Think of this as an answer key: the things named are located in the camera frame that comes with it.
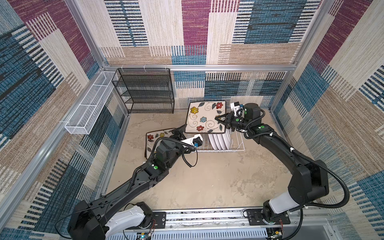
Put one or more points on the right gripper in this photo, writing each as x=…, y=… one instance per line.
x=228, y=123

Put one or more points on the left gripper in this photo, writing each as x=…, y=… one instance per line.
x=179, y=130

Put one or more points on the floral square plate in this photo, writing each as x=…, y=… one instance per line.
x=160, y=147
x=201, y=117

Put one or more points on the white round plate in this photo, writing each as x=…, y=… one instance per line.
x=222, y=141
x=227, y=139
x=213, y=142
x=217, y=142

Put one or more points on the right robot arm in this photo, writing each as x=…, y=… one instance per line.
x=309, y=180

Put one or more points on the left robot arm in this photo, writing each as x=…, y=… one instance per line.
x=103, y=217

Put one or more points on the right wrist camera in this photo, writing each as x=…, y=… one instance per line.
x=237, y=108

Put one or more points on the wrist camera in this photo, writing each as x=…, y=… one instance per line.
x=197, y=141
x=237, y=108

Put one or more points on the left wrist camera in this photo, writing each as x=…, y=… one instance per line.
x=197, y=141

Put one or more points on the white wire dish rack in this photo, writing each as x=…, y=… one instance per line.
x=201, y=120

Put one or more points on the black wire shelf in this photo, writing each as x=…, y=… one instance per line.
x=145, y=90

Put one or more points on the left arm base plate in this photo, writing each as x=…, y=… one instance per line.
x=156, y=220

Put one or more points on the white mesh wall basket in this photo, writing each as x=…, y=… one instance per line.
x=87, y=112

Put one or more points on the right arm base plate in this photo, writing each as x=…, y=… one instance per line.
x=261, y=217

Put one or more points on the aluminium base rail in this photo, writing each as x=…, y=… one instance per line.
x=230, y=224

